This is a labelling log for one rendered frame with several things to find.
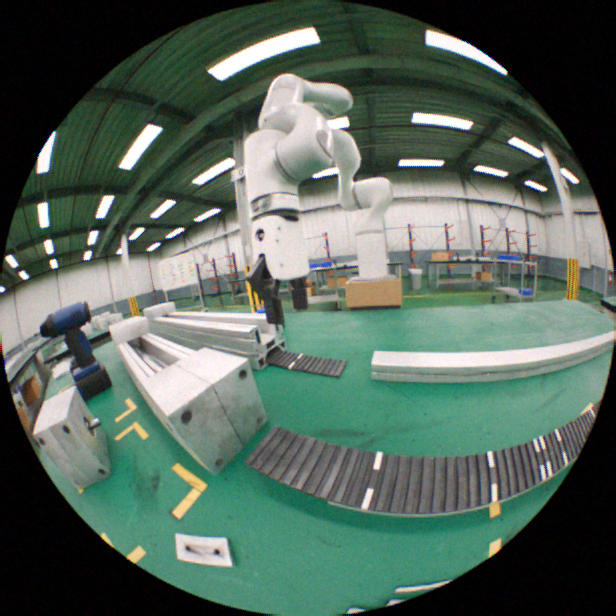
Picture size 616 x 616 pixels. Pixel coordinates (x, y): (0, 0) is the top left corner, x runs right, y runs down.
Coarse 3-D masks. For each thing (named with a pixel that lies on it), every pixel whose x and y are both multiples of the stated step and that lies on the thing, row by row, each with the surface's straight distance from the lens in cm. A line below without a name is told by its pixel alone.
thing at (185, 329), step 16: (160, 320) 75; (176, 320) 62; (192, 320) 54; (208, 320) 56; (224, 320) 50; (240, 320) 44; (256, 320) 40; (160, 336) 83; (176, 336) 65; (192, 336) 52; (208, 336) 44; (224, 336) 41; (240, 336) 34; (256, 336) 35; (272, 336) 38; (224, 352) 41; (240, 352) 38; (256, 352) 35; (256, 368) 36
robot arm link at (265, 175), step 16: (256, 144) 34; (272, 144) 32; (256, 160) 32; (272, 160) 30; (256, 176) 31; (272, 176) 30; (288, 176) 30; (256, 192) 30; (272, 192) 29; (288, 192) 29
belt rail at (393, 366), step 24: (600, 336) 72; (384, 360) 29; (408, 360) 29; (432, 360) 30; (456, 360) 31; (480, 360) 32; (504, 360) 34; (528, 360) 37; (552, 360) 42; (576, 360) 52
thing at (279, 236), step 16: (256, 224) 28; (272, 224) 26; (288, 224) 29; (256, 240) 28; (272, 240) 26; (288, 240) 28; (256, 256) 27; (272, 256) 25; (288, 256) 27; (304, 256) 32; (272, 272) 25; (288, 272) 27; (304, 272) 31
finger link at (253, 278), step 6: (258, 258) 27; (264, 258) 26; (258, 264) 25; (264, 264) 26; (252, 270) 25; (258, 270) 25; (246, 276) 24; (252, 276) 24; (258, 276) 25; (252, 282) 24; (258, 282) 24; (258, 288) 25
